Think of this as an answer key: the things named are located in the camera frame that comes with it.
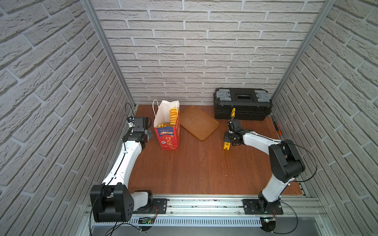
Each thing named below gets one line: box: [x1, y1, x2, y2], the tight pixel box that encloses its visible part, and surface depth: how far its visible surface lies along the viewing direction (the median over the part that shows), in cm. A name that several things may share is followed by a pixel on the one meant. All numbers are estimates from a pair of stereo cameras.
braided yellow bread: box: [157, 122, 171, 128], surface depth 84 cm
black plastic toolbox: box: [213, 87, 273, 121], surface depth 102 cm
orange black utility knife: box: [271, 115, 283, 136], surface depth 112 cm
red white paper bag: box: [152, 99, 181, 151], surface depth 86 cm
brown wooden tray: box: [179, 105, 220, 141], surface depth 112 cm
